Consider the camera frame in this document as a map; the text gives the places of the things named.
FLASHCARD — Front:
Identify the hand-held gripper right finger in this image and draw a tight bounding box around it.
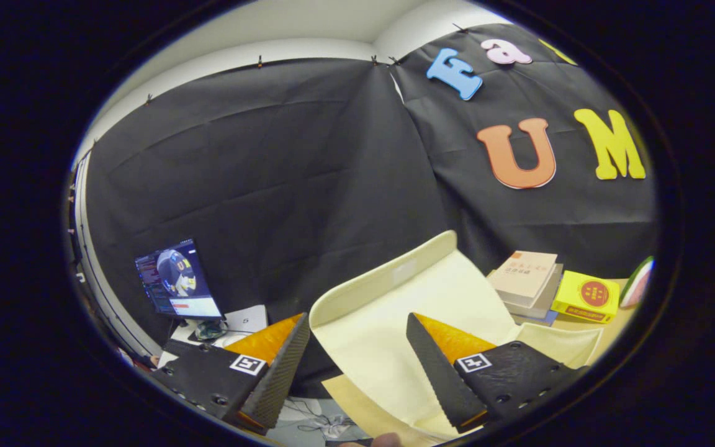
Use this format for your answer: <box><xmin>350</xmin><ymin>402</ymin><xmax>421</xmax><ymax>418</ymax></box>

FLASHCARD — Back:
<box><xmin>406</xmin><ymin>312</ymin><xmax>588</xmax><ymax>434</ymax></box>

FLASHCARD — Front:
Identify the blue book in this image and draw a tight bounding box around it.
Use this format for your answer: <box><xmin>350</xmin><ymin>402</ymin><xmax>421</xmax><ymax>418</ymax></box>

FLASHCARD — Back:
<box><xmin>513</xmin><ymin>310</ymin><xmax>559</xmax><ymax>327</ymax></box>

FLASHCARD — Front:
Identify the watermelon slice plush toy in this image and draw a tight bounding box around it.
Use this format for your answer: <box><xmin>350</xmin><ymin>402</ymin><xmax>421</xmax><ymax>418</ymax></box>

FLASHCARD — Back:
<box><xmin>619</xmin><ymin>256</ymin><xmax>655</xmax><ymax>309</ymax></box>

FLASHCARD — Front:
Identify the white paper sheet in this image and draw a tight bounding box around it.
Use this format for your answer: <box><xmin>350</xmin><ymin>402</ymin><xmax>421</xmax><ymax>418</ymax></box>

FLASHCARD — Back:
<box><xmin>224</xmin><ymin>304</ymin><xmax>268</xmax><ymax>339</ymax></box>

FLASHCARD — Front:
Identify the grey book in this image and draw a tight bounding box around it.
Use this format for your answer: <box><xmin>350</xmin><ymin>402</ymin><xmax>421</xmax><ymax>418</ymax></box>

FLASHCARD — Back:
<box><xmin>506</xmin><ymin>264</ymin><xmax>564</xmax><ymax>320</ymax></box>

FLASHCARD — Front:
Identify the yellow book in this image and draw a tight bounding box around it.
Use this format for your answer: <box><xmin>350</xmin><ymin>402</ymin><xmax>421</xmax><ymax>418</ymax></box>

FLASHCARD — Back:
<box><xmin>551</xmin><ymin>270</ymin><xmax>621</xmax><ymax>323</ymax></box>

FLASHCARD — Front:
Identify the computer monitor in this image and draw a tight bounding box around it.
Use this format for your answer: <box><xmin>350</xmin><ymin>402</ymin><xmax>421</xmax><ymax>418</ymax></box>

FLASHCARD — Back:
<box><xmin>135</xmin><ymin>238</ymin><xmax>224</xmax><ymax>320</ymax></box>

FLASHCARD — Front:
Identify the cream storage box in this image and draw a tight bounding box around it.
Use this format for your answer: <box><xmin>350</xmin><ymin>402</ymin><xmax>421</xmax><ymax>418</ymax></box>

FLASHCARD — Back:
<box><xmin>309</xmin><ymin>230</ymin><xmax>603</xmax><ymax>438</ymax></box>

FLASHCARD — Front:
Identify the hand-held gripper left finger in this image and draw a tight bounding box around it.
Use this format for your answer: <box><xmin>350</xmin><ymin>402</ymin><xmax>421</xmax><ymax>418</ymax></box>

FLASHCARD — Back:
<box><xmin>150</xmin><ymin>312</ymin><xmax>312</xmax><ymax>435</ymax></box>

